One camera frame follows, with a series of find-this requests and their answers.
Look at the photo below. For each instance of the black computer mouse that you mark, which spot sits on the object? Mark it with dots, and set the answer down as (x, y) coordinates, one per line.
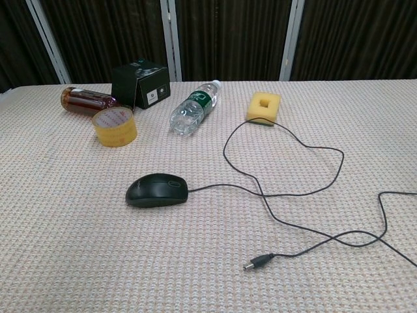
(153, 195)

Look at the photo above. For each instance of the clear water bottle green label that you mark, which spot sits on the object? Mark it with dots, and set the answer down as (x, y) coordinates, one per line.
(189, 114)

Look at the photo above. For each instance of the yellow sponge with square hole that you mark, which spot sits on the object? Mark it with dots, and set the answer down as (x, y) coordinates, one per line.
(254, 112)

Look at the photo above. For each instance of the yellow packing tape roll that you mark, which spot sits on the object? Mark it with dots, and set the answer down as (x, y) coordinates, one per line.
(114, 134)

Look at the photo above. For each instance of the black cardboard box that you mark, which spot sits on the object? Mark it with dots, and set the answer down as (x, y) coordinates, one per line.
(127, 84)

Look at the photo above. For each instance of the black pleated curtain panel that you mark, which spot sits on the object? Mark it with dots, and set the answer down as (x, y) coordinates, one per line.
(16, 39)
(228, 36)
(107, 32)
(358, 36)

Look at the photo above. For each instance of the brown liquid bottle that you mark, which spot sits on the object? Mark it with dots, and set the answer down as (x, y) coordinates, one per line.
(81, 101)

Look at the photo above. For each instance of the beige woven tablecloth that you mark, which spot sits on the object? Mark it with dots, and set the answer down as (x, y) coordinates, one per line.
(97, 244)

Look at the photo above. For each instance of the white frame post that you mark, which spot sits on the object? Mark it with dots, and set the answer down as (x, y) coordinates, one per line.
(49, 42)
(171, 39)
(291, 39)

